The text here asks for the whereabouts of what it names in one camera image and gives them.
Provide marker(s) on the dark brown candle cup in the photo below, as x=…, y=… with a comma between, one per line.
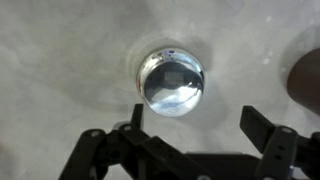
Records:
x=306, y=83

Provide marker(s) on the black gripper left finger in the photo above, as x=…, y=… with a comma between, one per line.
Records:
x=133, y=156

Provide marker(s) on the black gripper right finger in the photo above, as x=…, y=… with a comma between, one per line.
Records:
x=283, y=153

